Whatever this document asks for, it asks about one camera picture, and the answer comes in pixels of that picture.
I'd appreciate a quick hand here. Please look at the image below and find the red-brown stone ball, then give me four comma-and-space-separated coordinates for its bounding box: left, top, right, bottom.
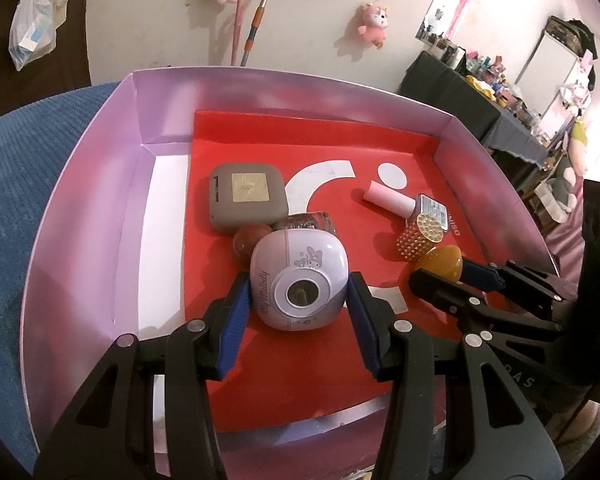
231, 223, 273, 267

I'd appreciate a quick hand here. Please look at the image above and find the glitter nail polish bottle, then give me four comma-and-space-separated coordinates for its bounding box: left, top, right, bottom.
271, 211, 337, 237

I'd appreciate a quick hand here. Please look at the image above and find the bright pink plush toy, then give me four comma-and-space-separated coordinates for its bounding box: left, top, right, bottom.
356, 0, 390, 50

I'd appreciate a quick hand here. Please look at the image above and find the yellow-green large plush toy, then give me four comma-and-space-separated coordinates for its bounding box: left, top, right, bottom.
567, 115, 588, 171

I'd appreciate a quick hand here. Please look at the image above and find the pink cardboard box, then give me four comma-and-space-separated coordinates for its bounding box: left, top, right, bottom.
19, 66, 563, 480

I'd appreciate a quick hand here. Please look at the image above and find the brown wooden door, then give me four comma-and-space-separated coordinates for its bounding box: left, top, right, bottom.
0, 0, 93, 131

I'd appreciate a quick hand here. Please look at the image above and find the clutter of cosmetics bottles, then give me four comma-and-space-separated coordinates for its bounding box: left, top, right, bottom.
420, 35, 551, 136

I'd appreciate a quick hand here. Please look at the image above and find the hanging plastic bag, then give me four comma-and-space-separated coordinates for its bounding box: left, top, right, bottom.
9, 0, 58, 72

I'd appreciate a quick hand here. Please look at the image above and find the black bag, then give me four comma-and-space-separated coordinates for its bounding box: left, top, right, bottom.
545, 15, 598, 61

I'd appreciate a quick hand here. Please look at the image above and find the white pink toy camera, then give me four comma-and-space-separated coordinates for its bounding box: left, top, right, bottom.
249, 229, 350, 332

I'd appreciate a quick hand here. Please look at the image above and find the amber egg-shaped sponge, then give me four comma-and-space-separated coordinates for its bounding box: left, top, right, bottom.
412, 245, 465, 281

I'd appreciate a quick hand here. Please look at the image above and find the yellow cloth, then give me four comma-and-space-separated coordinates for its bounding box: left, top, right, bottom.
467, 75, 496, 101

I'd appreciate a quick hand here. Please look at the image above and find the mop handle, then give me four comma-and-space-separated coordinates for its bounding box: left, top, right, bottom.
240, 0, 287, 67

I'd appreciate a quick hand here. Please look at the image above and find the red paper sheet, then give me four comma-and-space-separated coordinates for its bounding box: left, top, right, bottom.
182, 109, 518, 433

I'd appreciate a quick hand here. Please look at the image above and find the mauve pink-capped nail polish bottle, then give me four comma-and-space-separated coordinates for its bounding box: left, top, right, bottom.
363, 180, 448, 233

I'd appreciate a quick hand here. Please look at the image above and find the pink stick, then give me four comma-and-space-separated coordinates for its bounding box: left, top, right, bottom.
230, 0, 247, 67

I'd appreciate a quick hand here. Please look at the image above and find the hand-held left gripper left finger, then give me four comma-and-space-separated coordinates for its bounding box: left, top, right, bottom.
32, 272, 253, 480

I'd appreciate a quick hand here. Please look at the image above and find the grey white plush toy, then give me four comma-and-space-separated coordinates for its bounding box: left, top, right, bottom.
535, 165, 578, 221

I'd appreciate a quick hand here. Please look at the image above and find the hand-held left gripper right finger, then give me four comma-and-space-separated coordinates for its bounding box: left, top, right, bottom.
347, 270, 568, 480

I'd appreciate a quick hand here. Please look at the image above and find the gold studded cylinder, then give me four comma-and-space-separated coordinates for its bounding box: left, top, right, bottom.
396, 212, 448, 262

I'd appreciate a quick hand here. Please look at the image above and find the dark cloth-covered table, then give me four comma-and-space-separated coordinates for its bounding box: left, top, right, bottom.
397, 51, 556, 186

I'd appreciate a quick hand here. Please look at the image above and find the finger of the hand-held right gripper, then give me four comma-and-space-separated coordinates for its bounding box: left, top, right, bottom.
408, 267, 566, 356
459, 256, 581, 321

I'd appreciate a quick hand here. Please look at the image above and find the white cabinet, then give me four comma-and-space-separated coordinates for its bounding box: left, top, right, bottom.
515, 27, 578, 121

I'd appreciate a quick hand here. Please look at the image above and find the grey square compact case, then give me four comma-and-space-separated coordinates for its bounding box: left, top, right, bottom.
209, 162, 288, 234

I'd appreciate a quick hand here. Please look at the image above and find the wall mirror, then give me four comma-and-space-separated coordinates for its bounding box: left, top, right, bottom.
415, 0, 483, 48

